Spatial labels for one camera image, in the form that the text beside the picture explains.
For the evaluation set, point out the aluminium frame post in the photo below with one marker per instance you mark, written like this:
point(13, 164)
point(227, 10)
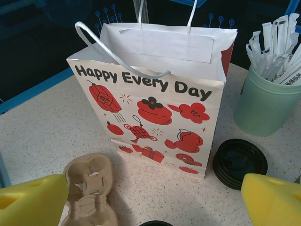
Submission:
point(140, 11)

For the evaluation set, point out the pale green straw holder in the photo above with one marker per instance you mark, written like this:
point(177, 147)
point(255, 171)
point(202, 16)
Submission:
point(258, 106)

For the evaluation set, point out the stack of black cup lids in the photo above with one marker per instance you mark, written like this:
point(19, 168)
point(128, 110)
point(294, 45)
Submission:
point(221, 164)

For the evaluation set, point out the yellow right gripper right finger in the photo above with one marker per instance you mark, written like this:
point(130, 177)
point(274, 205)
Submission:
point(275, 204)

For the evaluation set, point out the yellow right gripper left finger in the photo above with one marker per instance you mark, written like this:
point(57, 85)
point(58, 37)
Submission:
point(30, 202)

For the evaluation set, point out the white red printed paper bag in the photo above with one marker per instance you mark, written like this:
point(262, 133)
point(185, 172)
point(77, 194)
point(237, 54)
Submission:
point(152, 106)

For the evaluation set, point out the white wrapped straw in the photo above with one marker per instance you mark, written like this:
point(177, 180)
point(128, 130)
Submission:
point(255, 51)
point(268, 42)
point(293, 30)
point(279, 33)
point(291, 78)

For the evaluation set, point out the brown pulp cup carrier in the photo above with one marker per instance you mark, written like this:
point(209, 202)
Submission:
point(77, 169)

